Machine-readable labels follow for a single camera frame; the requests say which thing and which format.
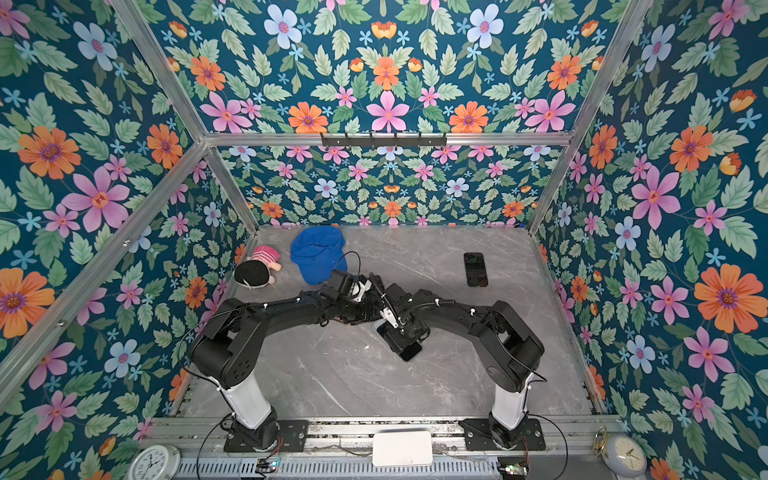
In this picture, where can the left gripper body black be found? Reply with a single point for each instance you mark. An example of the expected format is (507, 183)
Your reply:
(353, 311)

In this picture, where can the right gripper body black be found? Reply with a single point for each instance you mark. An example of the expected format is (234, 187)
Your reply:
(407, 335)

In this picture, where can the black phone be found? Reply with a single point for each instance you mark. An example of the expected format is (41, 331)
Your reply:
(475, 270)
(404, 352)

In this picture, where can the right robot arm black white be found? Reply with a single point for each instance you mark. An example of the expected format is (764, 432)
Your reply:
(506, 346)

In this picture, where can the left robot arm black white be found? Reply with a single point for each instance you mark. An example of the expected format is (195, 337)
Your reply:
(228, 347)

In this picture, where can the blue baseball cap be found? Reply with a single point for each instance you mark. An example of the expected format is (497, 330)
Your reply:
(318, 251)

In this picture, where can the plush doll pink hat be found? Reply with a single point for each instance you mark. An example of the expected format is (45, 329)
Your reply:
(258, 270)

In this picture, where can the cream alarm clock right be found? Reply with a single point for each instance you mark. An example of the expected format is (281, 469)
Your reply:
(621, 454)

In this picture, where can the white round clock left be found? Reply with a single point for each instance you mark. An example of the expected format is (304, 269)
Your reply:
(157, 462)

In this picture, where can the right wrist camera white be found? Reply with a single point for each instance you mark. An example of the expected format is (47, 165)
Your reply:
(389, 316)

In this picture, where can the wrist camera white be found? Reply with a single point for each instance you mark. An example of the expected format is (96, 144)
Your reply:
(389, 316)
(359, 289)

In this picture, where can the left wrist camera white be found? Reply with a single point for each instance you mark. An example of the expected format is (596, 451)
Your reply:
(359, 289)

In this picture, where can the white box on rail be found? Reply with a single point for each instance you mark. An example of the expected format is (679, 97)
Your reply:
(402, 448)

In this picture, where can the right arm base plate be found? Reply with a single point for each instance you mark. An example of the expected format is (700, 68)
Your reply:
(486, 434)

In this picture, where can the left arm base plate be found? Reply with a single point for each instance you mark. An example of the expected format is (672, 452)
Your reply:
(284, 435)

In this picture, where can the black hook bar on frame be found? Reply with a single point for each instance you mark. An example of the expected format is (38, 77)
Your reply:
(370, 140)

